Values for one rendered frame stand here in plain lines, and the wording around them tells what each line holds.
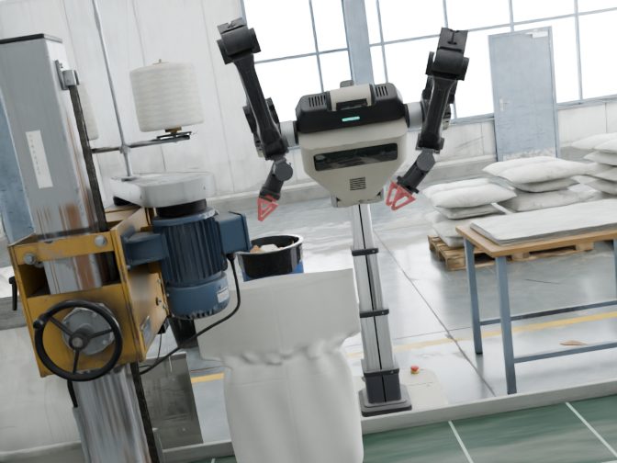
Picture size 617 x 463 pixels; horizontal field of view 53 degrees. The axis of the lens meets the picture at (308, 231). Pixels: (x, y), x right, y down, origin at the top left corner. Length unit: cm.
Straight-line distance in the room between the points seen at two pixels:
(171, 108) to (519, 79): 911
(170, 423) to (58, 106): 137
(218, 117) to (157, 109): 829
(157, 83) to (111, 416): 79
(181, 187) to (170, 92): 26
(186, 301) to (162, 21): 869
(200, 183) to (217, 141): 844
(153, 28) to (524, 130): 591
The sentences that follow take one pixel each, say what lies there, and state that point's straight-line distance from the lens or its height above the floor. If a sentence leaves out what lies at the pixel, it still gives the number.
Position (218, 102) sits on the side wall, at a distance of 984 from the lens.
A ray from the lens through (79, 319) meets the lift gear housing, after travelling 144.
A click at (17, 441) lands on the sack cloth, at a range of 211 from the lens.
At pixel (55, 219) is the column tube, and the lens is 145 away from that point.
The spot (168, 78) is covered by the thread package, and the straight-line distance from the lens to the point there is 157.
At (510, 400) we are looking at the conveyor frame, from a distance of 241.
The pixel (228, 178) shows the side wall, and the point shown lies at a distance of 990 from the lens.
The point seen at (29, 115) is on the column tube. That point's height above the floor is 160.
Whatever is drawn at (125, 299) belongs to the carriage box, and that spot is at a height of 118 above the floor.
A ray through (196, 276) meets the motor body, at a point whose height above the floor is 119.
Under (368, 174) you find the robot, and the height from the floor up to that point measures 125.
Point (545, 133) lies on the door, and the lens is 1060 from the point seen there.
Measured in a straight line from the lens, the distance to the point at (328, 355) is 189.
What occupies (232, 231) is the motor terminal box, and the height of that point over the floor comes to 127.
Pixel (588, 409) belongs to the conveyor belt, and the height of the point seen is 38.
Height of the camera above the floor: 155
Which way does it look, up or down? 12 degrees down
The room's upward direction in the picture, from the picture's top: 9 degrees counter-clockwise
